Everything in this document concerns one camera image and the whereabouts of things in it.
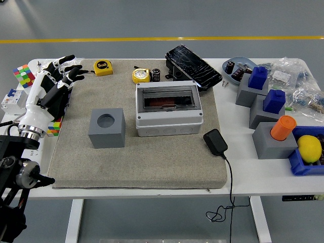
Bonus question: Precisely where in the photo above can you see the grey block with round hole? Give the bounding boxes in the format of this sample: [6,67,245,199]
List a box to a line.
[88,108,127,149]

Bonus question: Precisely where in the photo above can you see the black cloth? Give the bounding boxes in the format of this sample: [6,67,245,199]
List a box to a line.
[48,86,70,122]

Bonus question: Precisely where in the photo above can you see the clear plastic bag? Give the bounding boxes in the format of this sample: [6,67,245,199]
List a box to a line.
[40,57,84,74]

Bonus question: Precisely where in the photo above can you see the yellow tape measure with strap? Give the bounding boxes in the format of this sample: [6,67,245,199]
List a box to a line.
[85,60,114,76]

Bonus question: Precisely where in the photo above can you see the dark parts in bin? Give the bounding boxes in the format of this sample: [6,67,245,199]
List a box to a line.
[315,134,324,165]

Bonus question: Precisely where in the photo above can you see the blue block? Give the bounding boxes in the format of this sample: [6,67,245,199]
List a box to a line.
[262,89,286,113]
[248,66,269,90]

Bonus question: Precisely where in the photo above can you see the orange cylinder battery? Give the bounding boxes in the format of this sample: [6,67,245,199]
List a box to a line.
[270,115,297,141]
[148,100,175,107]

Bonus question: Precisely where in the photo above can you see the white table leg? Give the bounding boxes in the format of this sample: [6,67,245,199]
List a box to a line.
[64,198,84,243]
[250,196,273,243]

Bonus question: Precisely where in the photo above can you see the black adapter cord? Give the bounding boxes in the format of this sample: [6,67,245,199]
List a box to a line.
[205,151,251,243]

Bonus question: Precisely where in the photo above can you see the yellow tape measure white face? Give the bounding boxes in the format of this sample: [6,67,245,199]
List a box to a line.
[132,68,152,84]

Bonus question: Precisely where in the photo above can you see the black power adapter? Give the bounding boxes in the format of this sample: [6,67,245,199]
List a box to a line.
[203,128,228,156]

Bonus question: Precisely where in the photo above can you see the blue plastic bin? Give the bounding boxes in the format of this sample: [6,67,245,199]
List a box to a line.
[288,126,324,176]

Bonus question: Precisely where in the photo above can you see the white power strip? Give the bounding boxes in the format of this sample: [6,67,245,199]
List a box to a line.
[20,134,51,177]

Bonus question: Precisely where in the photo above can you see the clear bag of components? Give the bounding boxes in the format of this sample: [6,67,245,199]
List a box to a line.
[286,83,324,122]
[258,57,318,88]

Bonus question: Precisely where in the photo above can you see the white circuit breaker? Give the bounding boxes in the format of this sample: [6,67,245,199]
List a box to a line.
[1,88,30,116]

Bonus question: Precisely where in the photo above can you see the blue-grey dish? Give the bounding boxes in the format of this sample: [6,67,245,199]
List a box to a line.
[222,56,256,86]

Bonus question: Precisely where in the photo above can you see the grey-brown mat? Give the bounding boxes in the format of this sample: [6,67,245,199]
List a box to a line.
[48,59,228,190]

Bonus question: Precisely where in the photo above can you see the grey enclosure box with lid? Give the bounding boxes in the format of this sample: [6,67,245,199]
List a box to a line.
[135,80,205,137]

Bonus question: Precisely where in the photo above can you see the black table control panel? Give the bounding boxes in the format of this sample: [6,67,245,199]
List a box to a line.
[282,194,324,203]

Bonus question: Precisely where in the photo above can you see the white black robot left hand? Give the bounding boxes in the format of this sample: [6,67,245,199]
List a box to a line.
[18,54,86,132]

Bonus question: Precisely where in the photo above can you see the small colourful puzzle cube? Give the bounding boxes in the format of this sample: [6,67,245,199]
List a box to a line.
[46,117,63,137]

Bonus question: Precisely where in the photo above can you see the large colourful puzzle cube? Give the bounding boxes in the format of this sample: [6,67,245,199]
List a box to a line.
[12,64,37,89]

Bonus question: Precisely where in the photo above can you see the cracked black phone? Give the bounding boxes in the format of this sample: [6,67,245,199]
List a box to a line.
[166,45,223,92]

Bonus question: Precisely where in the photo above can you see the yellow lemon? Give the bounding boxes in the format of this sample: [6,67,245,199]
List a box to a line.
[297,135,322,164]

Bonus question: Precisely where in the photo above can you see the grey table base bar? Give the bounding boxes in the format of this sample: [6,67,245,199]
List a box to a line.
[100,239,227,243]

